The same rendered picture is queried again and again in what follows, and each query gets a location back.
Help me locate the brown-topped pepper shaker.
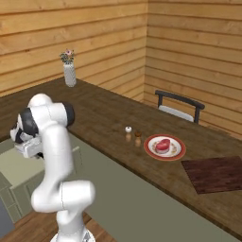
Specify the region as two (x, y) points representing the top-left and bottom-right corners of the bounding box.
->
(134, 130), (143, 147)

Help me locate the olive green counter cabinet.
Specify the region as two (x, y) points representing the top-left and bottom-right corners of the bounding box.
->
(0, 131), (242, 242)

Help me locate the white vase with flowers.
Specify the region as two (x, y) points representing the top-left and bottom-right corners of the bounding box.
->
(59, 48), (78, 88)

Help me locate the black chair with grey seat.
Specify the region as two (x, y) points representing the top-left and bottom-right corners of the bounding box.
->
(154, 89), (206, 125)

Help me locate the dark wooden cutting board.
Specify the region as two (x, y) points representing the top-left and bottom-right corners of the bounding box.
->
(181, 155), (242, 196)

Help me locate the red raw meat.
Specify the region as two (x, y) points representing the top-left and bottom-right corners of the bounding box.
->
(155, 138), (172, 155)

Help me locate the red-rimmed white plate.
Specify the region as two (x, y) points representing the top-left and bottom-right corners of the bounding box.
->
(143, 133), (187, 162)

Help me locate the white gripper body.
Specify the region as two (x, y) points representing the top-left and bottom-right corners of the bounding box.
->
(15, 135), (44, 160)

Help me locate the white-topped salt shaker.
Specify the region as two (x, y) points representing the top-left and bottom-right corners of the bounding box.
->
(124, 126), (133, 143)

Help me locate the olive green open drawer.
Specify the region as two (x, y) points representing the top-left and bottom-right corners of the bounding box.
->
(0, 137), (83, 225)

